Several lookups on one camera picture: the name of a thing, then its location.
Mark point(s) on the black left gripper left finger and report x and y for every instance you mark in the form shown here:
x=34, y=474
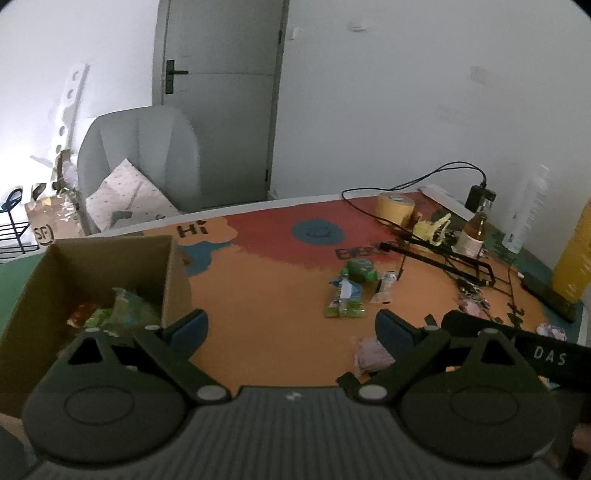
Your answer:
x=166, y=353

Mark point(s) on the white perforated board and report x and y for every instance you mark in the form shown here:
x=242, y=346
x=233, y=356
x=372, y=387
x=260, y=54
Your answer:
x=59, y=134

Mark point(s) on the pink snack packet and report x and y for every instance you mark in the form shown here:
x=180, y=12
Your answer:
x=370, y=356

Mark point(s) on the yellow toy figure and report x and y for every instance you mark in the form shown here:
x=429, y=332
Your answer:
x=432, y=232

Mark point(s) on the small blue white packet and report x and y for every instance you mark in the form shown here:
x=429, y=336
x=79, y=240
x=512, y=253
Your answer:
x=552, y=331

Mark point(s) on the key bunch with pink charm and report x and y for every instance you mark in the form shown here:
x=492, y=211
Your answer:
x=472, y=302

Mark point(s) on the white dotted cushion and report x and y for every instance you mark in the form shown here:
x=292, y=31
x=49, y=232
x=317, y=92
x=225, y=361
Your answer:
x=126, y=196

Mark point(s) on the black flat box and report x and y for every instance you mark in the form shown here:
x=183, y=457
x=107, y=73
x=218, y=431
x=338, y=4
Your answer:
x=564, y=309

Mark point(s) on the yellow tape roll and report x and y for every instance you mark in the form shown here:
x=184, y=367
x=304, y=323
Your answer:
x=394, y=209

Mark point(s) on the black wire stand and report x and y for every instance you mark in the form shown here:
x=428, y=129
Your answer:
x=473, y=270

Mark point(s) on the white power strip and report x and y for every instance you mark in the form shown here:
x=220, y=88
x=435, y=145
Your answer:
x=446, y=200

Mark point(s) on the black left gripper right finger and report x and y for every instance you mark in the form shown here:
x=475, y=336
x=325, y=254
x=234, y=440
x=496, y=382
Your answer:
x=416, y=359

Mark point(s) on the brown SF paper bag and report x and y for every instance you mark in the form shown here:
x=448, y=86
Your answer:
x=54, y=218

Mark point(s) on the black metal rack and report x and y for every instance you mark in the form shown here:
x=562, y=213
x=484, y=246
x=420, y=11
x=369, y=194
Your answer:
x=14, y=241

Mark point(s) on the black door handle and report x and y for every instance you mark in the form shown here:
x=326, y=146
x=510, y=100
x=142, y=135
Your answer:
x=170, y=74

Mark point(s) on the grey armchair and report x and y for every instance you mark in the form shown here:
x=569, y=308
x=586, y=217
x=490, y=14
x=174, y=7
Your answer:
x=158, y=141

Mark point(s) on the clear plastic water bottle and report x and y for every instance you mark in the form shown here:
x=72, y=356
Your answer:
x=528, y=202

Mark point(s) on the yellow plastic bag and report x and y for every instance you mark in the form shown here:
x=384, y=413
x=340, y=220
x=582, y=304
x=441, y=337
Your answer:
x=571, y=275

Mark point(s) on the blue white snack packet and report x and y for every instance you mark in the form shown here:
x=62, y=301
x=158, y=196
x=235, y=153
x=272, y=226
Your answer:
x=347, y=289

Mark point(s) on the black power adapter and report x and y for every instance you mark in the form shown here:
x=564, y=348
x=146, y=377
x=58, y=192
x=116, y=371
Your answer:
x=479, y=198

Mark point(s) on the light green snack packet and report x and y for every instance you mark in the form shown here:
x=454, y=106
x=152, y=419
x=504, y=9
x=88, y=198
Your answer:
x=345, y=308

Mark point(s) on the small white sachet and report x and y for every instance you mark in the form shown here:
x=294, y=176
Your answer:
x=383, y=293

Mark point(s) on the grey door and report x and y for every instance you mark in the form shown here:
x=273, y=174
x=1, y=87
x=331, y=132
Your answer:
x=230, y=49

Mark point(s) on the brown cardboard box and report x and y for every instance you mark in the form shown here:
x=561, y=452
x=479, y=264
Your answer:
x=40, y=292

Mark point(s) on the colourful printed table mat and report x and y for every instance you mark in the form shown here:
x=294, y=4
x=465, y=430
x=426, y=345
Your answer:
x=263, y=278

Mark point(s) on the brown glass bottle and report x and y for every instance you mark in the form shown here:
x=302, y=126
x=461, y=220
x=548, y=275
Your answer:
x=472, y=237

